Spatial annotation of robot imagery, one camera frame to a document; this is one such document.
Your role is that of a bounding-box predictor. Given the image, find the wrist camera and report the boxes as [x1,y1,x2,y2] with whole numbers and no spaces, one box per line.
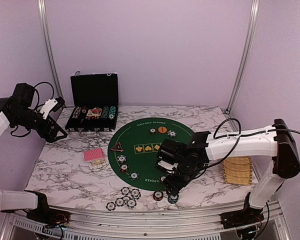
[157,160,178,172]
[39,96,65,120]

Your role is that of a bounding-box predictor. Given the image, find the teal chip row in case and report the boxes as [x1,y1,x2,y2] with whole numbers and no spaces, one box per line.
[108,106,116,120]

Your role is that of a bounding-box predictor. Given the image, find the chrome case handle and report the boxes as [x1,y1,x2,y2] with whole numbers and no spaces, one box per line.
[78,128,100,137]

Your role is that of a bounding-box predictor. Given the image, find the teal chip stack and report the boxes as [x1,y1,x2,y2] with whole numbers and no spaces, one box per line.
[167,194,179,204]

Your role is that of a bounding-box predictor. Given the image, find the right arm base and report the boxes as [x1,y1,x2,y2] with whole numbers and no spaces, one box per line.
[220,210,265,229]

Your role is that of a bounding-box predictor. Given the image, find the blue beige chips in case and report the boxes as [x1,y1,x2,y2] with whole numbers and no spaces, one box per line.
[71,106,82,119]

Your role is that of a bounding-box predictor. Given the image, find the black poker chip case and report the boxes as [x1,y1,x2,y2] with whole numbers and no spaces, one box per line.
[65,73,119,132]

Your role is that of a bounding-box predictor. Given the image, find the left aluminium frame post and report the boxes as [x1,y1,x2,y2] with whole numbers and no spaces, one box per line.
[37,0,64,98]

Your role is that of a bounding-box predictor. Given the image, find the green chip row in case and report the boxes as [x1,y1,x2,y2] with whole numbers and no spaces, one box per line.
[100,106,110,120]

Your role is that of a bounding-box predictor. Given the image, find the orange round dealer button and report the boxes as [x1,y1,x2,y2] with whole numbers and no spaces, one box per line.
[158,126,168,134]

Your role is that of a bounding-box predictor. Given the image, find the brown chip stack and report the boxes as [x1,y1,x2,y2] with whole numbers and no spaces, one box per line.
[152,190,164,201]

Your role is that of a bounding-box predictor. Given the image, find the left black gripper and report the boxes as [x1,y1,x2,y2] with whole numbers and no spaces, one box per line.
[12,107,67,143]

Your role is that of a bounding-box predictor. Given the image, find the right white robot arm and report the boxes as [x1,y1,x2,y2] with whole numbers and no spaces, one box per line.
[155,118,300,224]

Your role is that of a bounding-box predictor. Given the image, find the right aluminium frame post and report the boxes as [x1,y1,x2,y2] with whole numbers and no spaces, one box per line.
[225,0,260,115]

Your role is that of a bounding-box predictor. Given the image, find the scattered blue ten chip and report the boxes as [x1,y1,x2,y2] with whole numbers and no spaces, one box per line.
[120,187,130,196]
[126,199,137,208]
[106,201,116,211]
[115,197,125,207]
[122,195,131,203]

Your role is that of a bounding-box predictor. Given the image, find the triangular all-in button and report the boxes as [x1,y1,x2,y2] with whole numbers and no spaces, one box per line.
[110,142,124,152]

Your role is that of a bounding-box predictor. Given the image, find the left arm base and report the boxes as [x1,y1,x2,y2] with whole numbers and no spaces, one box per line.
[26,208,70,228]

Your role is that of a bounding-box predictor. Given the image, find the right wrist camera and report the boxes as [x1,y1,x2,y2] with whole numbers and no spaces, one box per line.
[157,160,178,172]

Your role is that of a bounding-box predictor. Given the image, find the brown hundred chips in case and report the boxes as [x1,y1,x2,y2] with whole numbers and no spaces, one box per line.
[81,106,88,114]

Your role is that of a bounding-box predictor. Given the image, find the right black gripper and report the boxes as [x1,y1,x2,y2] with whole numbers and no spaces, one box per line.
[161,160,196,197]

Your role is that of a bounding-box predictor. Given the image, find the red playing card deck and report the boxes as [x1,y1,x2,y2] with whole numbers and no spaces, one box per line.
[83,148,106,168]

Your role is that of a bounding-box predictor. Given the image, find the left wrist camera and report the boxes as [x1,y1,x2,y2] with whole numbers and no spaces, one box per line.
[39,96,65,120]

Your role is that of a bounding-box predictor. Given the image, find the front aluminium rail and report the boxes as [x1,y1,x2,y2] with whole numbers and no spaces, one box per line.
[0,201,291,240]

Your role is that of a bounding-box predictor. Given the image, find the round green poker mat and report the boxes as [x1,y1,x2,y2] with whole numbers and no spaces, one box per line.
[108,117,194,191]

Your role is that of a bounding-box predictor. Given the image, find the card deck in case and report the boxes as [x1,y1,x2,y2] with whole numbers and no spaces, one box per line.
[86,107,102,119]

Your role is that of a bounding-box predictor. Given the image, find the aluminium frame post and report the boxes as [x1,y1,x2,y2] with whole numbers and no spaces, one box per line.
[225,0,260,115]
[37,0,64,98]

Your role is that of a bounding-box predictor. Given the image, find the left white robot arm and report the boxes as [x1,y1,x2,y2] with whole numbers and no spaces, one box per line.
[0,83,68,223]

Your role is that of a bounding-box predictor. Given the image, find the woven bamboo mat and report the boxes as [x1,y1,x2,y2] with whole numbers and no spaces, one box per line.
[222,156,253,186]

